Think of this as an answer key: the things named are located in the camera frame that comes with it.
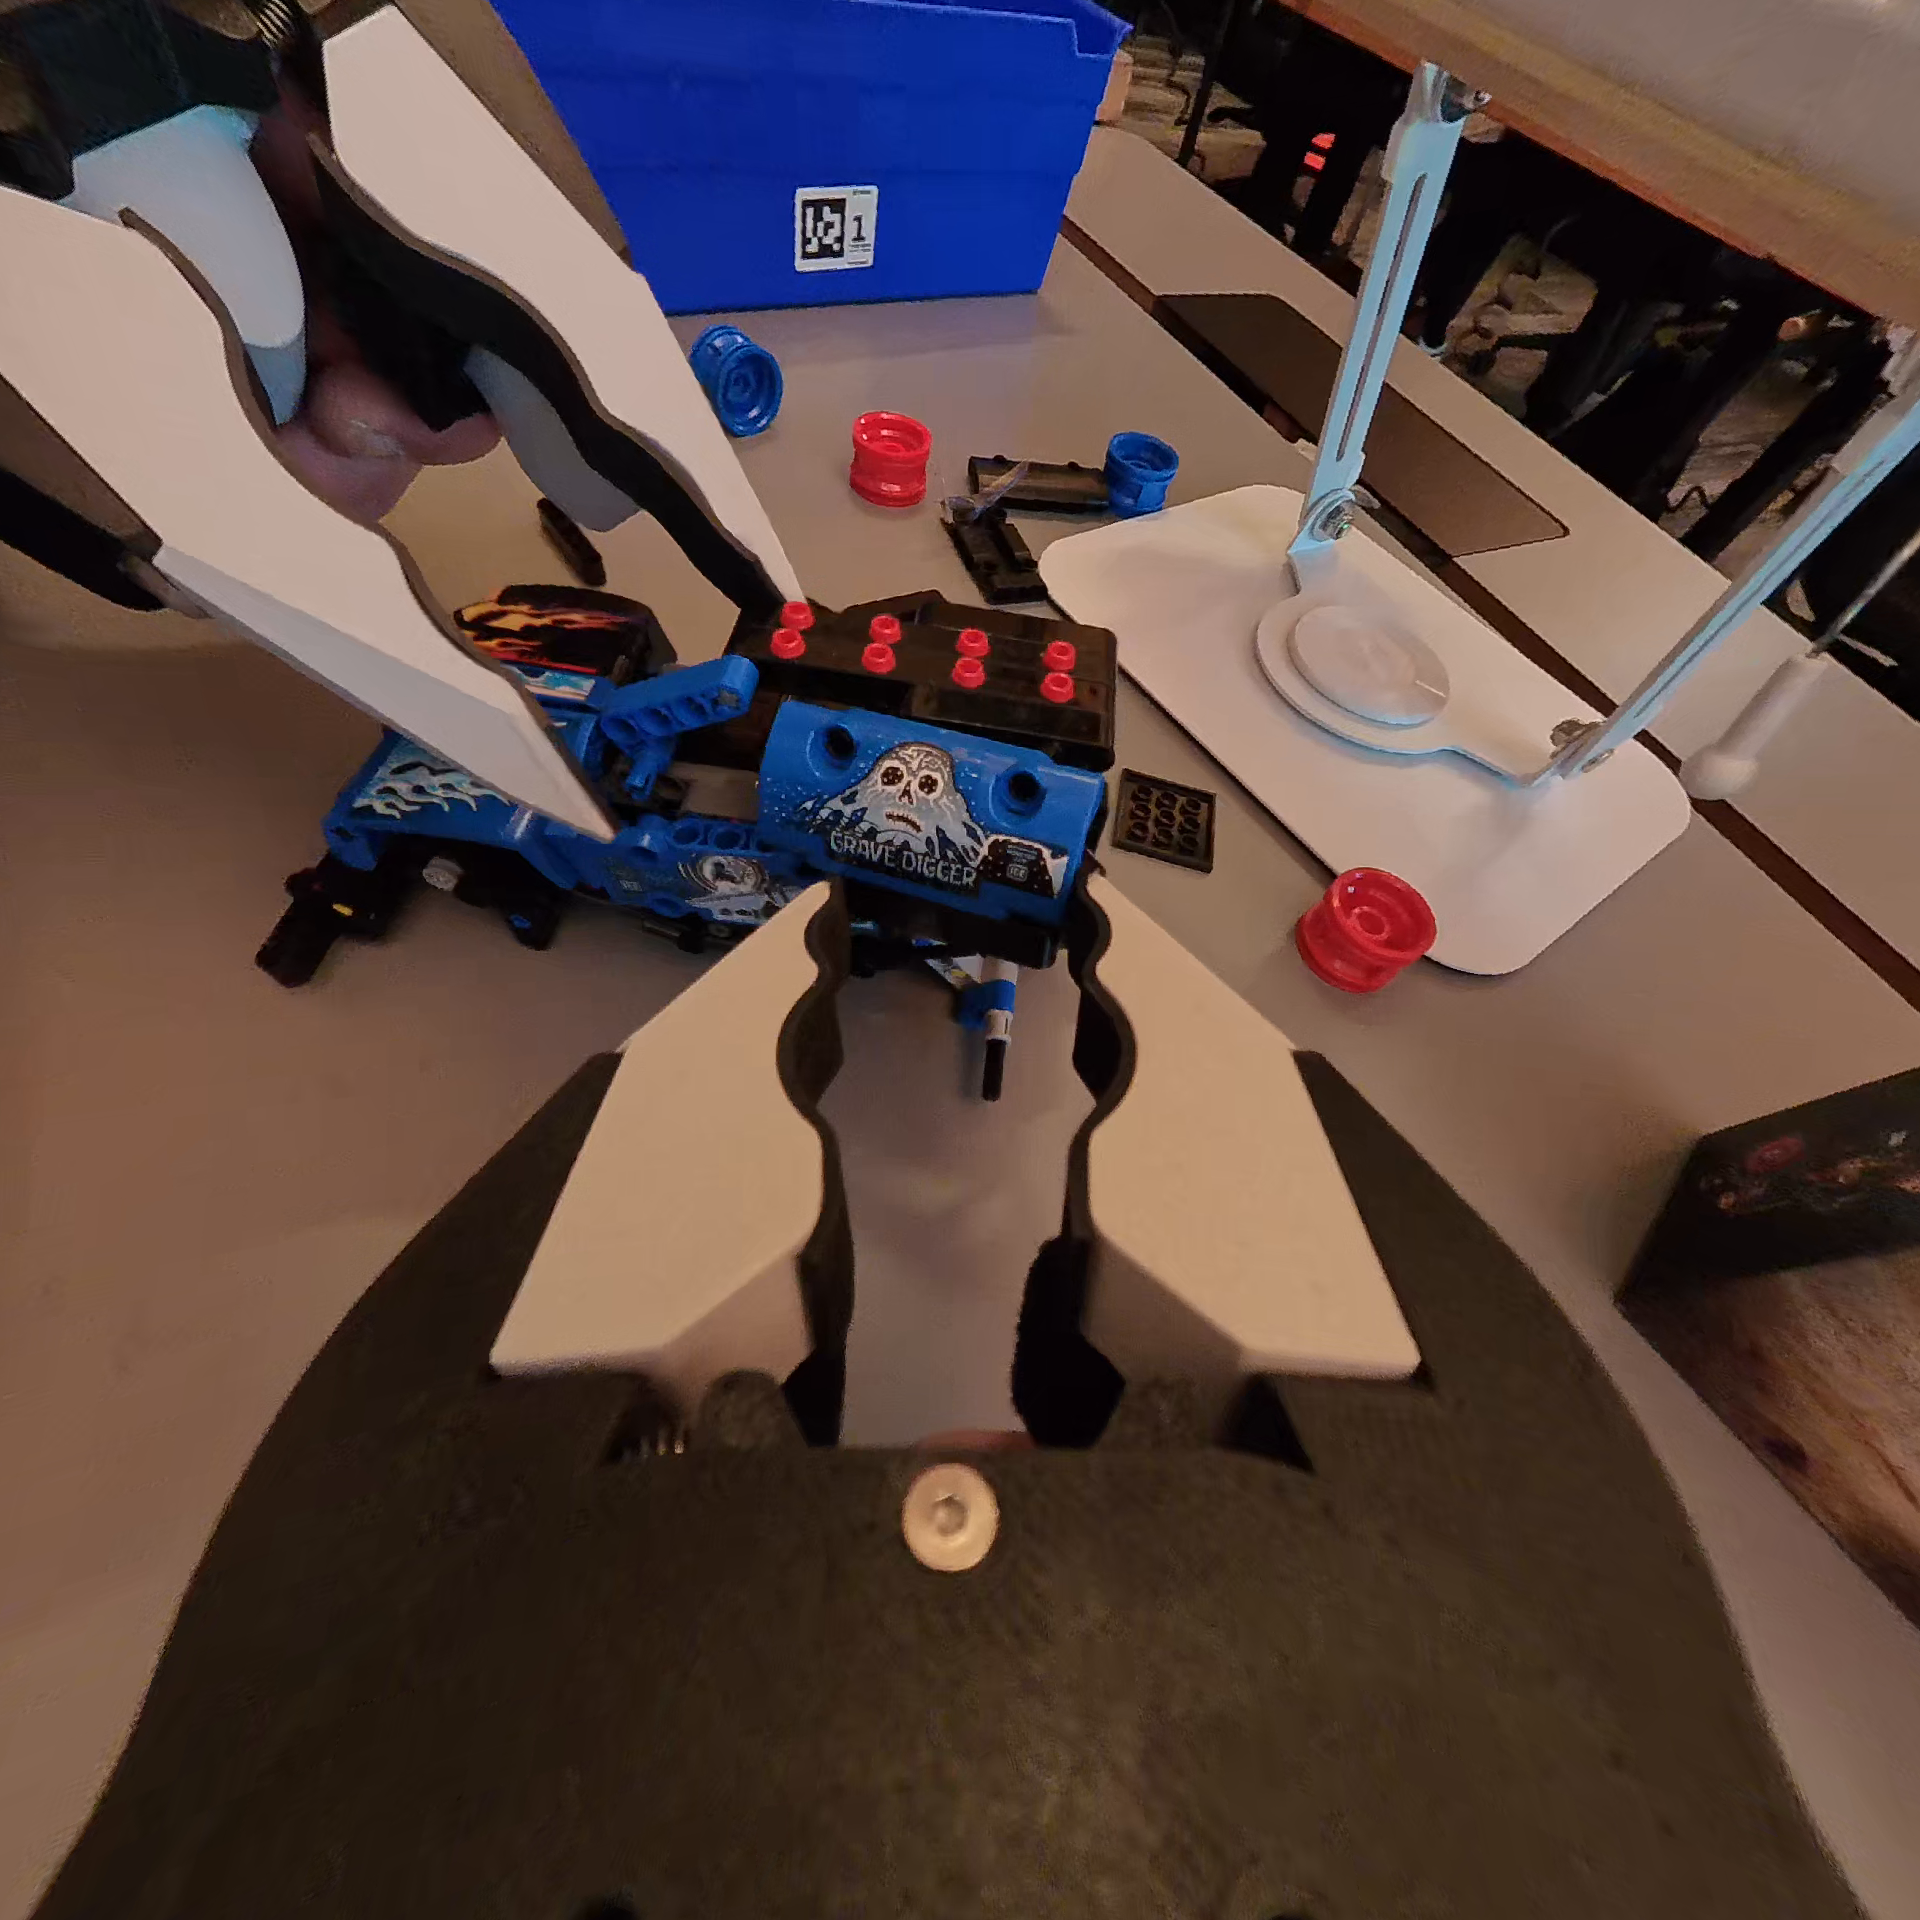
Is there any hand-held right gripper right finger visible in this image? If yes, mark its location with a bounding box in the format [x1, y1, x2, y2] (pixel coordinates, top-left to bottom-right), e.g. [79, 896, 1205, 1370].
[1012, 872, 1423, 1445]

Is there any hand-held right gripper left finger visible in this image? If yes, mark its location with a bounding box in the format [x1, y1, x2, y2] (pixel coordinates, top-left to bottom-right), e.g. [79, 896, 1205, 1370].
[490, 882, 853, 1445]

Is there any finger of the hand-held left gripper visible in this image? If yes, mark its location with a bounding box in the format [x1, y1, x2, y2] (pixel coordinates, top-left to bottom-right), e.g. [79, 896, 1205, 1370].
[304, 0, 805, 616]
[0, 182, 619, 841]

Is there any black block with red pins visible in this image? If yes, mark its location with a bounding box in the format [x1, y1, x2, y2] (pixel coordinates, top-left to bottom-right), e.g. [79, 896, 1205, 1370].
[727, 592, 1120, 754]

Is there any grey desk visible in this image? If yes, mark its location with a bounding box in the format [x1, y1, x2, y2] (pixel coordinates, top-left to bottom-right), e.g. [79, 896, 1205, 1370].
[0, 128, 1920, 1920]

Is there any person's left hand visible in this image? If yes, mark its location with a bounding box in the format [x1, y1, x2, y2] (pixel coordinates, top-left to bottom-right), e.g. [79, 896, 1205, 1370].
[247, 112, 505, 528]

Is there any red wheel rim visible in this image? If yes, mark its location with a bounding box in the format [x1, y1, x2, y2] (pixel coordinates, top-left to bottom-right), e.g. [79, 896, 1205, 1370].
[1297, 866, 1441, 996]
[849, 410, 933, 510]

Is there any blue storage bin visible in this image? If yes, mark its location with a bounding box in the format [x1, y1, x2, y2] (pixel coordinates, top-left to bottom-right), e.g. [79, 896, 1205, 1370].
[487, 0, 1135, 317]

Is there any black studded square plate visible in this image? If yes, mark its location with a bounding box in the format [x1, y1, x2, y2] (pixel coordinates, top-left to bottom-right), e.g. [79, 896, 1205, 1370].
[1114, 767, 1219, 874]

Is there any dark toy set box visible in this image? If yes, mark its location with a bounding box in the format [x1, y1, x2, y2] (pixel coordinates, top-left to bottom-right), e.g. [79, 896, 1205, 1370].
[1617, 1066, 1920, 1633]

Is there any black beam with holes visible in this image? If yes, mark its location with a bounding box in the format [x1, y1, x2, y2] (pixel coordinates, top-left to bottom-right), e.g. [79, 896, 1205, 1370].
[967, 455, 1115, 521]

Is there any white book stand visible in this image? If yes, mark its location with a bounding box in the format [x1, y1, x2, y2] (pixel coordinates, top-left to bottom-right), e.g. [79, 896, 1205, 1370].
[1039, 0, 1920, 977]

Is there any black frame piece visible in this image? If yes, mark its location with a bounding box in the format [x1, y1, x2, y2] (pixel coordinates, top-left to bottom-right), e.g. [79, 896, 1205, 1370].
[939, 510, 1050, 606]

